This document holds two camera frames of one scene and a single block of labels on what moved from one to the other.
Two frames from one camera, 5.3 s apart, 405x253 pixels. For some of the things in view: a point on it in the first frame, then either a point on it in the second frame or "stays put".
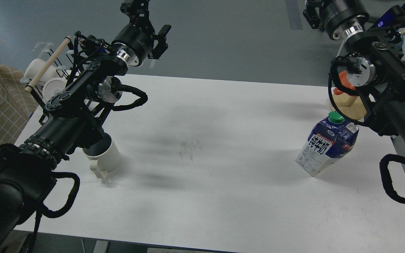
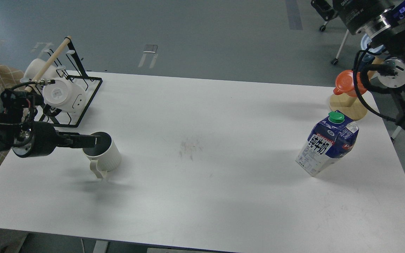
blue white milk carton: (330, 140) stays put
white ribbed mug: (104, 156) stays put
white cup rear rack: (34, 68) stays put
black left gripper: (137, 39) → (36, 139)
